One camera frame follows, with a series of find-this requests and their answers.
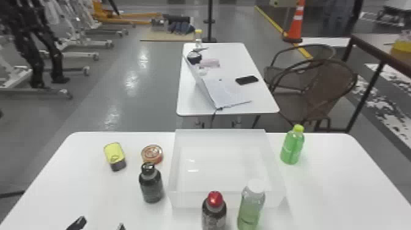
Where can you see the person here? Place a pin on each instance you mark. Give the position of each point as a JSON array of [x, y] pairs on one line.
[[337, 17]]

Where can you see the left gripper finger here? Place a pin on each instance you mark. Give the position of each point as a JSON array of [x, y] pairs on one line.
[[78, 222], [121, 226]]

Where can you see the green bottle with white cap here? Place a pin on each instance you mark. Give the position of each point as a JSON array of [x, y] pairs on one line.
[[250, 205]]

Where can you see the black post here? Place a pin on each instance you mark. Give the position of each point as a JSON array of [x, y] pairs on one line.
[[210, 19]]

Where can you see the yellow pallet jack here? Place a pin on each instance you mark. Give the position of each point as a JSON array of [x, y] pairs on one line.
[[125, 16]]

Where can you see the dark side table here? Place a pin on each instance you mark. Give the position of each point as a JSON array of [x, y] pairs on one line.
[[372, 45]]

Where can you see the white laptop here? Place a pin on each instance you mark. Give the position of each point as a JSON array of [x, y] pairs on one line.
[[223, 91]]

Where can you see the yellow can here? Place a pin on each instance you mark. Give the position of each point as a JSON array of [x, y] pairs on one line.
[[114, 155]]

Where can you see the small bottle with yellow cap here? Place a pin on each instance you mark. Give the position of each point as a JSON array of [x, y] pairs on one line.
[[198, 38]]

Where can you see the black bottle with red cap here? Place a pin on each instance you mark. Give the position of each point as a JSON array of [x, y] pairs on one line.
[[214, 212]]

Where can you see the orange can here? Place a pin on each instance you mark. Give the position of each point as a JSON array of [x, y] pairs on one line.
[[152, 153]]

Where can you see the orange cone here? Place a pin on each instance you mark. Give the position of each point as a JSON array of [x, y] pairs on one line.
[[297, 22]]

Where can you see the clear box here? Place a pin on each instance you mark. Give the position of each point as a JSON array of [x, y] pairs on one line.
[[224, 168]]

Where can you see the black phone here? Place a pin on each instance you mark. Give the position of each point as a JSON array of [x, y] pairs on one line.
[[247, 80]]

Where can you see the white side table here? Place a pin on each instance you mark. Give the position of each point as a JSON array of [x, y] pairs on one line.
[[231, 64]]

